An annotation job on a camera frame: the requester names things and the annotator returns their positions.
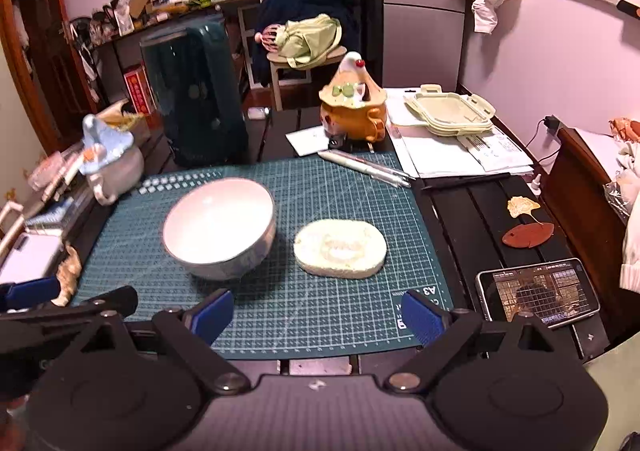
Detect white ceramic bowl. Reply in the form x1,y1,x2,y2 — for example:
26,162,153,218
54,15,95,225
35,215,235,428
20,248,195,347
162,178,277,281

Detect beige loofah sponge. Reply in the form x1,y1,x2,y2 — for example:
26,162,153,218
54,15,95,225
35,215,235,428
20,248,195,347
293,219,387,279

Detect black smartphone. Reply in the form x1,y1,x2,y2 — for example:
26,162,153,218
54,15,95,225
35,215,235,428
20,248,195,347
475,257,600,329

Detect brown fish shaped coaster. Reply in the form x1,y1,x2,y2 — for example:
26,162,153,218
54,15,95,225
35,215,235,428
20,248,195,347
502,222,554,249

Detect yellow ginkgo leaf ornament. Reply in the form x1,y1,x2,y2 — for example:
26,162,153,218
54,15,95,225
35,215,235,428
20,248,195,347
506,196,540,220

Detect green cutting mat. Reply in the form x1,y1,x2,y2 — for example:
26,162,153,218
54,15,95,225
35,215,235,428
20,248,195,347
76,156,454,360

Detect white teapot blue lid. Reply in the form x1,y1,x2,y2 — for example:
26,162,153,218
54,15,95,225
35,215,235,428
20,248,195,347
80,115,144,206

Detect white paper stack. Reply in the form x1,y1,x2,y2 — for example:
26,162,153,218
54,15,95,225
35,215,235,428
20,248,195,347
386,88,533,179

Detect light green container lids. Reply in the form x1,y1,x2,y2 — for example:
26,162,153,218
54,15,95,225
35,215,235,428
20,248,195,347
404,85,496,137

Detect small white notepad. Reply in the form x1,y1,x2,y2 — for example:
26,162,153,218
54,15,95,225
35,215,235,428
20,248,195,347
285,126,329,157

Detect orange teapot yellow lid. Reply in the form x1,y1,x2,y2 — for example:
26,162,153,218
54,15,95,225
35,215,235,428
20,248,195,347
319,51,387,143

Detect dark green suitcase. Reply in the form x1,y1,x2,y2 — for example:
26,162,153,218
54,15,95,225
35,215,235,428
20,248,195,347
140,15,248,167

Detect wooden stool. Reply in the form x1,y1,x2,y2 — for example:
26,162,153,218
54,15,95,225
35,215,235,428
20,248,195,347
267,46,347,111

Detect grey refrigerator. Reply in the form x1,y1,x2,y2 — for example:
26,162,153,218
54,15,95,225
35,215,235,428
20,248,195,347
382,0,465,91

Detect green bag on stool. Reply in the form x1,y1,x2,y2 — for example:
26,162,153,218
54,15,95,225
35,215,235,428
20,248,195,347
254,13,343,70

